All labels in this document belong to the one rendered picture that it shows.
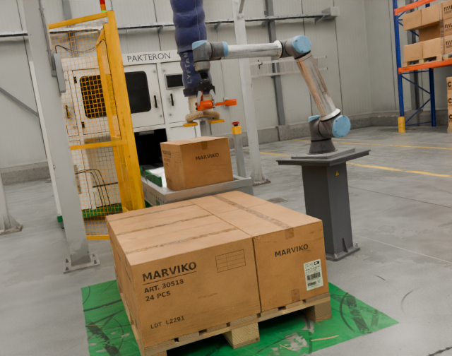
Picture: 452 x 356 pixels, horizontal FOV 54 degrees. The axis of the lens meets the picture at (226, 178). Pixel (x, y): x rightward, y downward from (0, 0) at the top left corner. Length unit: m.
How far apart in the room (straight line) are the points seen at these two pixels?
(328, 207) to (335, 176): 0.23
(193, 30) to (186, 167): 0.99
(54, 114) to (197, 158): 1.26
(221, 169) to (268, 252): 1.36
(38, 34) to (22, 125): 8.20
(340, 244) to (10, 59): 10.12
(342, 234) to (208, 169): 1.11
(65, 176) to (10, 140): 8.23
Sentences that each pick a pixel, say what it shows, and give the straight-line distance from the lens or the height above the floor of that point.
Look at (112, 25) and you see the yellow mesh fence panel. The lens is 4.07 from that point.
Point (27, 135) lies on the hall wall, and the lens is 12.07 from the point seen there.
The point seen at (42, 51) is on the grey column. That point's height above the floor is 1.79.
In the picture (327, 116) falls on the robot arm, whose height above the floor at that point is 1.04.
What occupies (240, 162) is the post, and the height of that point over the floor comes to 0.67.
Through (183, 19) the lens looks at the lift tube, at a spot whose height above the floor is 1.80.
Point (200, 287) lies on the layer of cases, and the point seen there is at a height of 0.36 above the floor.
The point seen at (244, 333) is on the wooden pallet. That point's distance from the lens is 2.34.
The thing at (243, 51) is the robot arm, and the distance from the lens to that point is 2.96.
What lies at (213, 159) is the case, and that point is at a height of 0.79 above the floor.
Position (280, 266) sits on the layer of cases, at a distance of 2.30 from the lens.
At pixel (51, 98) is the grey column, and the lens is 3.91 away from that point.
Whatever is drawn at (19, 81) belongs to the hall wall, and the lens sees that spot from 12.13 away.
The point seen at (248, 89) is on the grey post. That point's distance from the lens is 6.56.
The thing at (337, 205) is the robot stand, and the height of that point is 0.38.
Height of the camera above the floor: 1.18
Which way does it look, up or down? 9 degrees down
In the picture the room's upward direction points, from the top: 7 degrees counter-clockwise
